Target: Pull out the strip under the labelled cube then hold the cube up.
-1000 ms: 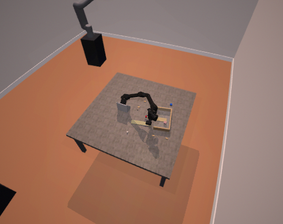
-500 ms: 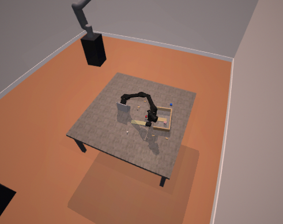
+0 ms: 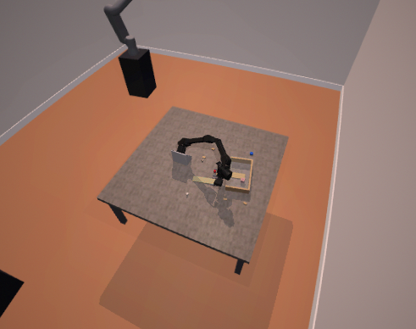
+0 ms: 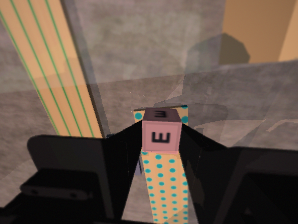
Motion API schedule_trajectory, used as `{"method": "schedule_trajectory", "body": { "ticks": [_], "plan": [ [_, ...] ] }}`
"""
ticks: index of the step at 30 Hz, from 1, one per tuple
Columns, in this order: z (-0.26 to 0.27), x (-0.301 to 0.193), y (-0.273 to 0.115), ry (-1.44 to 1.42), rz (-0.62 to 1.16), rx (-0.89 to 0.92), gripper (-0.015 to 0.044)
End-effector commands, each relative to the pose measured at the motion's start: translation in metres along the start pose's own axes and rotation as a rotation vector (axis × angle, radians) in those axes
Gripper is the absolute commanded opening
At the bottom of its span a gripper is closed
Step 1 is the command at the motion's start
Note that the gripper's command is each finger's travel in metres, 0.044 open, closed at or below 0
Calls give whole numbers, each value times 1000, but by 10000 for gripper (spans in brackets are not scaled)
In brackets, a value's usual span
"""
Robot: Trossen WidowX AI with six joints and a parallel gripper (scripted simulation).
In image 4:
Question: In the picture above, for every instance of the pink letter block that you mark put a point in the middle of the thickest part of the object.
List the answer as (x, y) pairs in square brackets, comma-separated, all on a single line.
[(161, 130)]

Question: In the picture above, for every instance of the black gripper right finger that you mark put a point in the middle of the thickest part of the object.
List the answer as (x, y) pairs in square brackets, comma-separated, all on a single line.
[(214, 172)]

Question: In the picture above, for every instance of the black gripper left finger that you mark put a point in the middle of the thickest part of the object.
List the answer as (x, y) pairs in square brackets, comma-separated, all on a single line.
[(114, 159)]

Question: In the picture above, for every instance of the tan strip with teal polka dots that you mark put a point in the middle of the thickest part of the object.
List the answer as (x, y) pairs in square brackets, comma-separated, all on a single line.
[(166, 182)]

